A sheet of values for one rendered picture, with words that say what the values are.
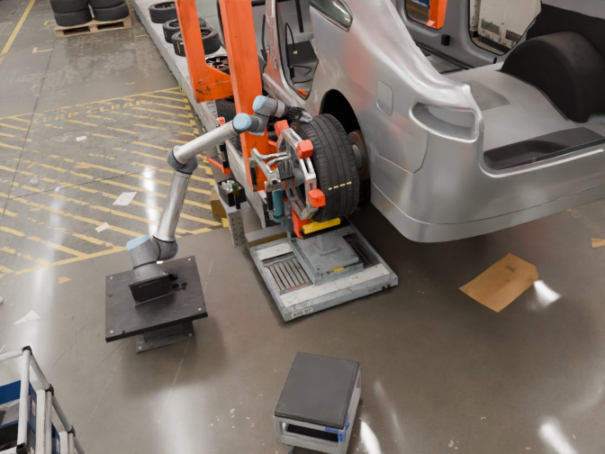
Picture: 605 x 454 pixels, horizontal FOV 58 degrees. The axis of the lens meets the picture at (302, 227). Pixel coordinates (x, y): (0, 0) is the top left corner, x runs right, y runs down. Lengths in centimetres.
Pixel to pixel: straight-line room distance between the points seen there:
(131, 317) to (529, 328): 243
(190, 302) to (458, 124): 188
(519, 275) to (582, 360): 77
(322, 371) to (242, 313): 103
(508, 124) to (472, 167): 122
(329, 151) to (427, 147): 74
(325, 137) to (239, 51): 79
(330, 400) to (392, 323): 98
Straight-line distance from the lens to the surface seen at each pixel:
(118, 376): 359
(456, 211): 280
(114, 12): 1148
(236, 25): 352
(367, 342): 346
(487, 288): 389
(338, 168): 317
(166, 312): 343
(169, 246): 360
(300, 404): 275
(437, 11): 649
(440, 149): 261
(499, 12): 837
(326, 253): 375
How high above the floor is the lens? 253
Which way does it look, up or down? 35 degrees down
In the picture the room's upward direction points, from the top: 5 degrees counter-clockwise
